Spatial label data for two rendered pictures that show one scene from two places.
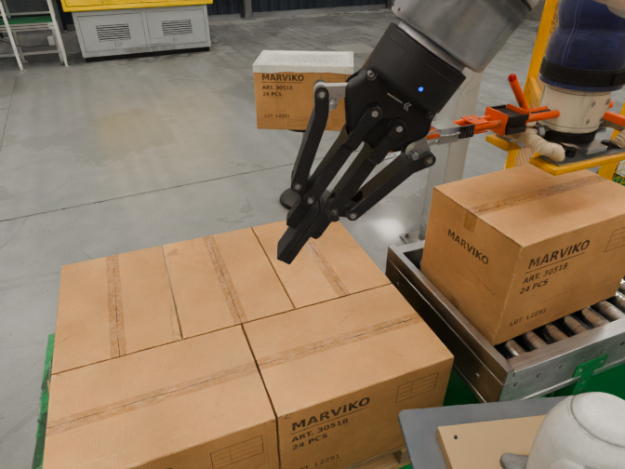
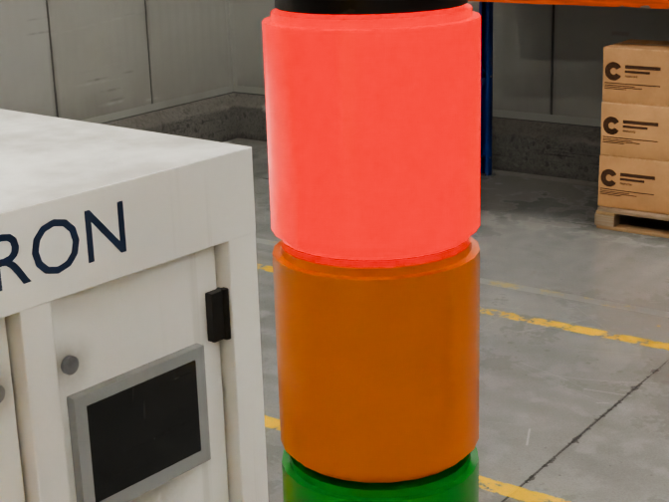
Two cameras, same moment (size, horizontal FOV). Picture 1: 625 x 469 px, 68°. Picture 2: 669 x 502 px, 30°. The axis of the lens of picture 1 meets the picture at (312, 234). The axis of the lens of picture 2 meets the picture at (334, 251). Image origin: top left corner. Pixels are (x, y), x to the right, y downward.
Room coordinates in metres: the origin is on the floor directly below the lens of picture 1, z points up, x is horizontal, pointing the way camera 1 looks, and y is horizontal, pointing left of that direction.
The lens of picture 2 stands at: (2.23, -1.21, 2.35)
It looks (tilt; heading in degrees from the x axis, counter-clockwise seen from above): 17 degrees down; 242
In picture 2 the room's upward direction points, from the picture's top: 2 degrees counter-clockwise
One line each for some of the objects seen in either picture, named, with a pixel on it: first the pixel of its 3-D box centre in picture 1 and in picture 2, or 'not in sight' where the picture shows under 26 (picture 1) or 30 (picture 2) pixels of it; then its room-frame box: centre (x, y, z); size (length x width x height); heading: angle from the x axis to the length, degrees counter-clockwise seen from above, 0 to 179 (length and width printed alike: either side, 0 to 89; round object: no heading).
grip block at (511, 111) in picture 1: (505, 119); not in sight; (1.27, -0.55, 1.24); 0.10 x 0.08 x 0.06; 22
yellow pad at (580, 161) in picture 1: (586, 152); not in sight; (1.28, -0.81, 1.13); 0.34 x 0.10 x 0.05; 112
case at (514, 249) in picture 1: (527, 243); not in sight; (1.36, -0.77, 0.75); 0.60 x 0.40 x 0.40; 115
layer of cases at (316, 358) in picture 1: (239, 343); not in sight; (1.26, 0.28, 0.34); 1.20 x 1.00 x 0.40; 112
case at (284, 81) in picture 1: (305, 89); not in sight; (3.04, 0.04, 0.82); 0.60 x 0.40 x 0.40; 86
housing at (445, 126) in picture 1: (442, 131); not in sight; (1.19, -0.35, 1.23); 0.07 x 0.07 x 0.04; 22
